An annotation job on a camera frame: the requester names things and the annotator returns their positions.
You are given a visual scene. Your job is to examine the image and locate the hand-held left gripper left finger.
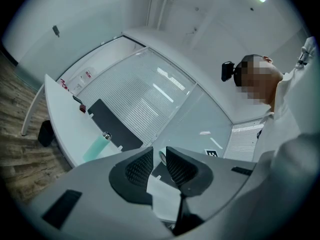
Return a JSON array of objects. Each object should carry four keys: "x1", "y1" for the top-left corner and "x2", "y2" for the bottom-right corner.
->
[{"x1": 24, "y1": 145, "x2": 175, "y2": 240}]

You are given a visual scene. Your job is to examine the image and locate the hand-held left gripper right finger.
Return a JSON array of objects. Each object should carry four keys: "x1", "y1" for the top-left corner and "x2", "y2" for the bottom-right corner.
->
[{"x1": 165, "y1": 145, "x2": 259, "y2": 237}]

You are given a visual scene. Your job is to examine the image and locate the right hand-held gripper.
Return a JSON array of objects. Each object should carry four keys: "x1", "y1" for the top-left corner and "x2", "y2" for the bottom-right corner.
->
[{"x1": 204, "y1": 148, "x2": 219, "y2": 159}]

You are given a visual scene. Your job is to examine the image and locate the teal round disc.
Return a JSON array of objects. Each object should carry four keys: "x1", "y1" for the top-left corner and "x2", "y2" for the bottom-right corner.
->
[{"x1": 157, "y1": 146, "x2": 169, "y2": 165}]

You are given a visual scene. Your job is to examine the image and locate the white window blinds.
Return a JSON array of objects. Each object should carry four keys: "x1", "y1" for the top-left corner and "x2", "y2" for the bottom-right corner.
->
[
  {"x1": 76, "y1": 47, "x2": 197, "y2": 147},
  {"x1": 223, "y1": 120, "x2": 265, "y2": 162}
]

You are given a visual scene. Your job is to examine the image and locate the dark grey desk divider panel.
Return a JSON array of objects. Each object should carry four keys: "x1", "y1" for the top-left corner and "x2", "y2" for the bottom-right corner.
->
[
  {"x1": 151, "y1": 161, "x2": 176, "y2": 184},
  {"x1": 87, "y1": 98, "x2": 144, "y2": 152}
]

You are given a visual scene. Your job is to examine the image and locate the black waste bin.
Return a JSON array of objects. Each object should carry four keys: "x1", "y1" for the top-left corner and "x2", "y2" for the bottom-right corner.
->
[{"x1": 37, "y1": 119, "x2": 55, "y2": 148}]

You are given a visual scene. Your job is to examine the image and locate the person's white shirt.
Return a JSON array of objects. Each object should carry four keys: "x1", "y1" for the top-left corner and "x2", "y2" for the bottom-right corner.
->
[{"x1": 256, "y1": 36, "x2": 320, "y2": 210}]

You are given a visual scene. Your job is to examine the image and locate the person's head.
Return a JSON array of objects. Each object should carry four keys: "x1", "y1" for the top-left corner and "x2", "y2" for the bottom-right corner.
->
[{"x1": 234, "y1": 54, "x2": 285, "y2": 112}]

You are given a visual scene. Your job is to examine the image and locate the white desk leg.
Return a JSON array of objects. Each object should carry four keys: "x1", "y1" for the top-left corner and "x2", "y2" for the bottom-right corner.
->
[{"x1": 21, "y1": 85, "x2": 46, "y2": 137}]

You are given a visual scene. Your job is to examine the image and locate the white water dispenser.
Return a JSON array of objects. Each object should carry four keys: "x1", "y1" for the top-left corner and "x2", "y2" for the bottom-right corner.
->
[{"x1": 73, "y1": 68, "x2": 96, "y2": 95}]

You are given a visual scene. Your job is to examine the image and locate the black head camera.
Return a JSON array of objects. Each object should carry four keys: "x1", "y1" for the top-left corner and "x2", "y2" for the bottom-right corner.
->
[{"x1": 221, "y1": 61, "x2": 237, "y2": 82}]

